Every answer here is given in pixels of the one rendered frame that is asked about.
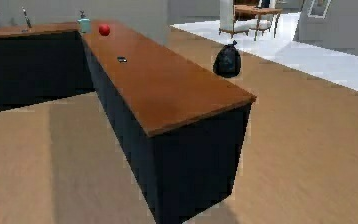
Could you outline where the black counter with wooden top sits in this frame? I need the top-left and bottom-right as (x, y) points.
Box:
(0, 20), (257, 224)

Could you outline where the black garbage bag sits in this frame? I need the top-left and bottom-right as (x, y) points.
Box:
(212, 40), (242, 79)

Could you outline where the white cushioned wooden chair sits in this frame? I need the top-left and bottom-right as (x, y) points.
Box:
(218, 0), (273, 42)

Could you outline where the red apple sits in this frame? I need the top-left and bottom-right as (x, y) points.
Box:
(98, 23), (111, 37)

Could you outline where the brown wooden table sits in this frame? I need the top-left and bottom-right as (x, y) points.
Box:
(234, 3), (284, 38)

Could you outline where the teal soap dispenser bottle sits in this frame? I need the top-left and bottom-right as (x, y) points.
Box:
(77, 10), (92, 34)

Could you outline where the white framed window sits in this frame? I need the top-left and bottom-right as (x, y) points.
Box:
(307, 0), (333, 20)

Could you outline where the grey metal faucet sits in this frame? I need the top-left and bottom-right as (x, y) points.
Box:
(21, 7), (33, 33)

